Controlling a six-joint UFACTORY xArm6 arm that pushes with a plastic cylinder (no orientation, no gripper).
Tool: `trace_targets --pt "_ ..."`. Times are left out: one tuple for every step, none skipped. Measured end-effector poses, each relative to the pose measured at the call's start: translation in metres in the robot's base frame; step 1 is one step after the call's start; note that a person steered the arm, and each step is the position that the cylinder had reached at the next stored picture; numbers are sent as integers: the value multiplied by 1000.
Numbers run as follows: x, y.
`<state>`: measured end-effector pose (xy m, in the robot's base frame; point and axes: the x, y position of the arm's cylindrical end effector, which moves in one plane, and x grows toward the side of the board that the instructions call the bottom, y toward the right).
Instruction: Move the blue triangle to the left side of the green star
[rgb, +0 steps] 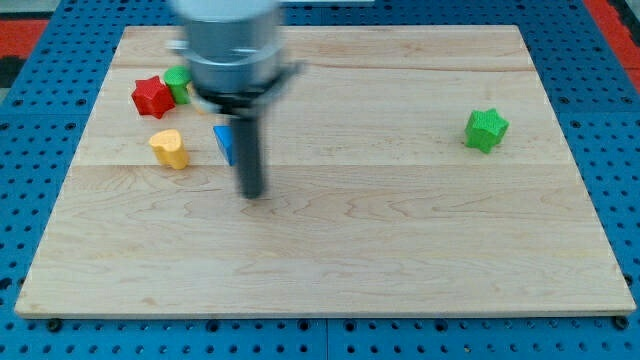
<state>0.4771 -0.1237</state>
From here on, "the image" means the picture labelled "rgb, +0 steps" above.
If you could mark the blue triangle block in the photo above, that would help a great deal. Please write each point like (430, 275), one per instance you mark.
(224, 138)

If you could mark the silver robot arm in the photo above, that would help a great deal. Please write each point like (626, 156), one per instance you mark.
(235, 52)

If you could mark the green star block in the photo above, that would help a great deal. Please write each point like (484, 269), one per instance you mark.
(485, 129)

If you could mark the red star block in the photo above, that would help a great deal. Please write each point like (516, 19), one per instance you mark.
(152, 97)

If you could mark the wooden board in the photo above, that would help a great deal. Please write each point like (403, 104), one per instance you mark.
(374, 205)

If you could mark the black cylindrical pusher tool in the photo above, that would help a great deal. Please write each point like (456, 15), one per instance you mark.
(247, 155)

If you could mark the yellow heart block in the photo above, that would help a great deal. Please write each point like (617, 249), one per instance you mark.
(168, 148)

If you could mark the green cylinder block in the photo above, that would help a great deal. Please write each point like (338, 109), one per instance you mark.
(176, 79)

